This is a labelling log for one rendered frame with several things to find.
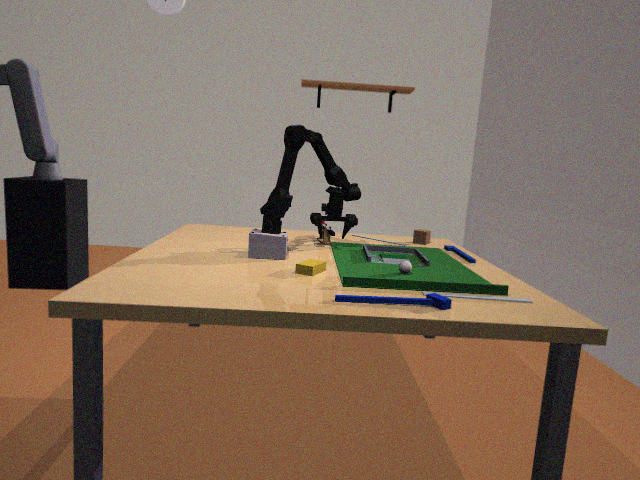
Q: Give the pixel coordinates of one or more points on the green flat mat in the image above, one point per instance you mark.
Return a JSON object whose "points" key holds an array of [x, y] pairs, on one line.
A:
{"points": [[351, 261]]}

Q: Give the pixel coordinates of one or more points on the brown cube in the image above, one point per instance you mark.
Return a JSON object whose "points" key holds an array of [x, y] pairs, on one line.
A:
{"points": [[421, 236]]}

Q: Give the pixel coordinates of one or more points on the white golf ball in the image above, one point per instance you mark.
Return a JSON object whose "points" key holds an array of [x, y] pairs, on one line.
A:
{"points": [[405, 267]]}

